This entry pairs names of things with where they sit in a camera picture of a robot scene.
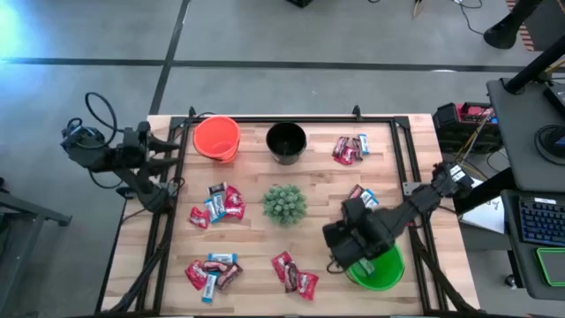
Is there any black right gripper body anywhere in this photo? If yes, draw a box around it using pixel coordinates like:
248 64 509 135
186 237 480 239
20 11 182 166
321 198 396 271

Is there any green edged black pad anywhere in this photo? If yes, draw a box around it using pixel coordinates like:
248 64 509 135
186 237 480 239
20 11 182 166
535 246 565 287

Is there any red black power supply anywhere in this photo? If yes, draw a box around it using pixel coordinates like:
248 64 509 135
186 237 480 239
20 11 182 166
432 102 502 154

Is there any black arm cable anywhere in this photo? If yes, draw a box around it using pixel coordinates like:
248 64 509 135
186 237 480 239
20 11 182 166
326 257 350 276
83 91 119 133

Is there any white paper sheet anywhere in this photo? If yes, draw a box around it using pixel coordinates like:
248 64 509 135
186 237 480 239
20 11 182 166
458 176 507 235

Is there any black stand leg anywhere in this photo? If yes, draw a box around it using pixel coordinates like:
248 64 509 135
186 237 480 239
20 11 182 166
483 0 544 50

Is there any orange pumpkin face bucket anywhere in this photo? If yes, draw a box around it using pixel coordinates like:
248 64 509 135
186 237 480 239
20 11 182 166
192 115 242 164

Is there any dark grey keyboard shelf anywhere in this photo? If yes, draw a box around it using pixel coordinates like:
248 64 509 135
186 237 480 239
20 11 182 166
501 189 565 301

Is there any black metal table frame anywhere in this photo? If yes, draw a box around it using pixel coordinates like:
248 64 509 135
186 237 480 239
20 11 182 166
99 104 480 317

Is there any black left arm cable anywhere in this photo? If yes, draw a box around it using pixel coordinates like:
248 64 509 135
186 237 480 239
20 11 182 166
83 91 119 133

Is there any black diagonal strut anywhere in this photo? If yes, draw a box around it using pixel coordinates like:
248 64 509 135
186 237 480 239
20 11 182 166
452 167 517 216

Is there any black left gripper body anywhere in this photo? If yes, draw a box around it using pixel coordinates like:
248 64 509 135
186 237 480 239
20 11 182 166
121 121 154 178

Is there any grey metal stand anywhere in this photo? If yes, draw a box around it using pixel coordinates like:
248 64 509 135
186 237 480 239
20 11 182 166
0 176 74 318

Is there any black backlit keyboard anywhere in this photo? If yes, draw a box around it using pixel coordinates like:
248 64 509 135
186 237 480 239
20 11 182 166
518 196 565 247

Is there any black plastic bucket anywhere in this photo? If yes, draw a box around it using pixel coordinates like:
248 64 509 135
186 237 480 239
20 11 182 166
265 122 308 166

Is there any black stand pole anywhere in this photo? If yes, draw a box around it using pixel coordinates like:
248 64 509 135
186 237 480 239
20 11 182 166
502 33 565 95

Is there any green plant in grey pot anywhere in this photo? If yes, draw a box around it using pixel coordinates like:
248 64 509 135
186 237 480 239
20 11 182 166
262 184 308 227

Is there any grey desk top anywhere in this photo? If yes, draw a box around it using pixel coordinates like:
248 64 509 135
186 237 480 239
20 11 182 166
486 77 565 193

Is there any black floor cable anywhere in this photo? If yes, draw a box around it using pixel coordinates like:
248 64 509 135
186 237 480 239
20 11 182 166
454 0 486 36

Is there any black round desk device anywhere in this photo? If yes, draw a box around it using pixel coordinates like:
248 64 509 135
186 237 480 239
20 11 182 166
533 124 565 167

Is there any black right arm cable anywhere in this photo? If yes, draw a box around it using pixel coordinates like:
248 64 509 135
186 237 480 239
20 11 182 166
326 257 350 276

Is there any grey mounting plate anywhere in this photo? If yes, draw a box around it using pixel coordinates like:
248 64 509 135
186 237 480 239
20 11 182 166
402 180 427 196

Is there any green plastic bucket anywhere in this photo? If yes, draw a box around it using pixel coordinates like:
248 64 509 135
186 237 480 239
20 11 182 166
344 243 406 292

